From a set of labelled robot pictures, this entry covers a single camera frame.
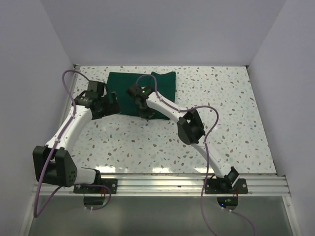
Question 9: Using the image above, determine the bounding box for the dark green surgical cloth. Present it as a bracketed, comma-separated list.
[105, 71, 176, 121]

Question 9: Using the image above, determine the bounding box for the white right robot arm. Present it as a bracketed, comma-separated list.
[126, 84, 239, 193]

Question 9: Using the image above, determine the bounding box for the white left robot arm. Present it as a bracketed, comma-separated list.
[32, 81, 120, 193]

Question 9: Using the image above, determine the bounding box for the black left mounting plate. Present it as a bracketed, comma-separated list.
[73, 178, 118, 194]

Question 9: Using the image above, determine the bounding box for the black mounting plate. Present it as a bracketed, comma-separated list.
[73, 178, 118, 194]
[205, 178, 249, 194]

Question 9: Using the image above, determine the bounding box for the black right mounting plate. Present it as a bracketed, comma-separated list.
[205, 178, 249, 194]

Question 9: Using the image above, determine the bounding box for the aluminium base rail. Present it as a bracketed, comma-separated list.
[31, 173, 290, 196]

